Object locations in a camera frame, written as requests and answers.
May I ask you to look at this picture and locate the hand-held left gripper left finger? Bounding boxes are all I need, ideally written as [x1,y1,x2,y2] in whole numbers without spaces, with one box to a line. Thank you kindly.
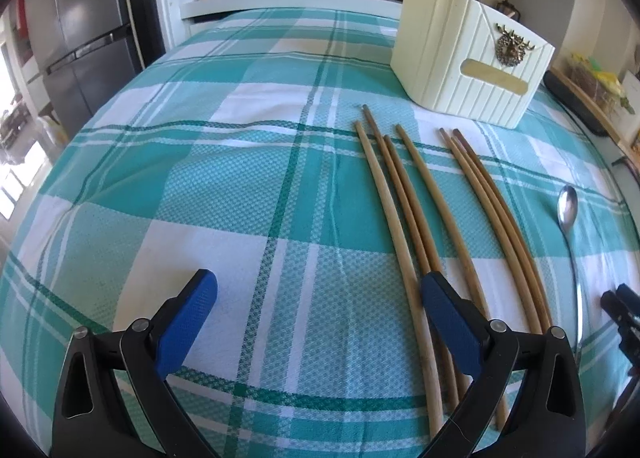
[50,268,221,458]

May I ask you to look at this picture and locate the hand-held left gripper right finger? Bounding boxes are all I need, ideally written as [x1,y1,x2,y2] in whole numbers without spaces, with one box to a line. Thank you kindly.
[419,271,588,458]

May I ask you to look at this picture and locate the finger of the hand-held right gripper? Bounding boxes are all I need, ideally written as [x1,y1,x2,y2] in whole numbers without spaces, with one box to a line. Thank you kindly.
[601,291,632,328]
[616,283,640,314]

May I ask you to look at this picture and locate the metal spoon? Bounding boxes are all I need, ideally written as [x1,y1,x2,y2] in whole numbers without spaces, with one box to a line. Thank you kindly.
[556,185,585,369]

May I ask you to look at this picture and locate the bunch of wooden chopsticks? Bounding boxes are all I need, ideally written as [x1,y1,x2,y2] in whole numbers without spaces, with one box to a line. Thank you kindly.
[354,105,553,441]

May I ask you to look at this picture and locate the cream ribbed utensil holder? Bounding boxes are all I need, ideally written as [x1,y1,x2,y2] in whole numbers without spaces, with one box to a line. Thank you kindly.
[390,0,555,130]

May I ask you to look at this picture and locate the teal plaid tablecloth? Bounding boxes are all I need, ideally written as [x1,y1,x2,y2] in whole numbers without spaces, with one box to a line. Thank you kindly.
[0,6,640,458]

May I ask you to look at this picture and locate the basket of snack bags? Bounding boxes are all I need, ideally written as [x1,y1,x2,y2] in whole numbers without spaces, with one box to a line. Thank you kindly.
[567,52,636,114]

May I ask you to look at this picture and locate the grey refrigerator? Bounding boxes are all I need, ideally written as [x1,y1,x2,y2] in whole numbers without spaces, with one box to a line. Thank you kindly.
[22,0,146,139]

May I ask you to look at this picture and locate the glass pitcher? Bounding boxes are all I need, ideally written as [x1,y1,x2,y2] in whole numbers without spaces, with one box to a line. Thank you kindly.
[496,0,523,22]

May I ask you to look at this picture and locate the white kitchen counter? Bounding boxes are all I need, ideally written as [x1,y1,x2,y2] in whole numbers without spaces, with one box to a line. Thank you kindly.
[180,0,406,23]

